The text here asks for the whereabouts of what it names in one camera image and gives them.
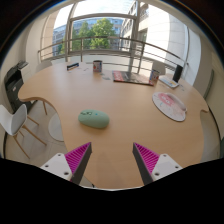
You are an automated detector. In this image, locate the light blue booklet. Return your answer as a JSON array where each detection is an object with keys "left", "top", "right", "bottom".
[{"left": 158, "top": 75, "right": 180, "bottom": 89}]

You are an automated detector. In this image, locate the metal balcony railing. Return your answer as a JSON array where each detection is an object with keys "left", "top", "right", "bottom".
[{"left": 37, "top": 35, "right": 189, "bottom": 73}]

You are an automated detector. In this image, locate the black office printer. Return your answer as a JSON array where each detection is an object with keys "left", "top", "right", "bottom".
[{"left": 3, "top": 60, "right": 34, "bottom": 113}]

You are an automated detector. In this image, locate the round white pink mouse pad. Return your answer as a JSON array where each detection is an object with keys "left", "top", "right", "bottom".
[{"left": 152, "top": 91, "right": 188, "bottom": 123}]

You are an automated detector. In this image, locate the black cylinder speaker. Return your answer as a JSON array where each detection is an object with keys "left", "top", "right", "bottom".
[{"left": 172, "top": 64, "right": 184, "bottom": 83}]

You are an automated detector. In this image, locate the white chair with wooden legs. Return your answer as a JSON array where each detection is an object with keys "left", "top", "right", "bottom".
[{"left": 0, "top": 103, "right": 48, "bottom": 160}]

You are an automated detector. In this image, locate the mint green computer mouse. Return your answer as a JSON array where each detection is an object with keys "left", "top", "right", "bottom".
[{"left": 77, "top": 109, "right": 111, "bottom": 130}]

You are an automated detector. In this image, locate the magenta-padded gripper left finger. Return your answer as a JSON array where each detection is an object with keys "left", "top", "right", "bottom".
[{"left": 40, "top": 142, "right": 93, "bottom": 186}]

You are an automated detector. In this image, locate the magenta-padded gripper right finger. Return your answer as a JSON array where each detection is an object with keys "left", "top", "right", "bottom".
[{"left": 132, "top": 142, "right": 184, "bottom": 186}]

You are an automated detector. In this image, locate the red and grey magazine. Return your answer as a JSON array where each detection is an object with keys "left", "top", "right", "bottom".
[{"left": 111, "top": 70, "right": 155, "bottom": 87}]

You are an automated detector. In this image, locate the small black blue box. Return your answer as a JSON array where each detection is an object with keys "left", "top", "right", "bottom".
[{"left": 66, "top": 62, "right": 80, "bottom": 71}]

